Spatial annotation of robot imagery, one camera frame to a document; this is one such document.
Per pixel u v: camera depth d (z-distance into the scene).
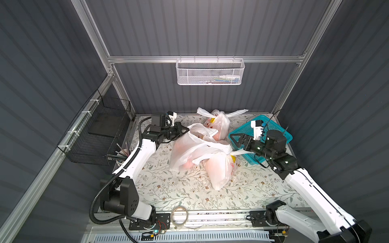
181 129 0.72
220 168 0.79
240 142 0.63
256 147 0.62
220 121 0.96
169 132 0.69
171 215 0.74
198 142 0.77
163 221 0.72
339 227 0.39
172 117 0.76
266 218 0.71
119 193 0.42
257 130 0.65
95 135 0.74
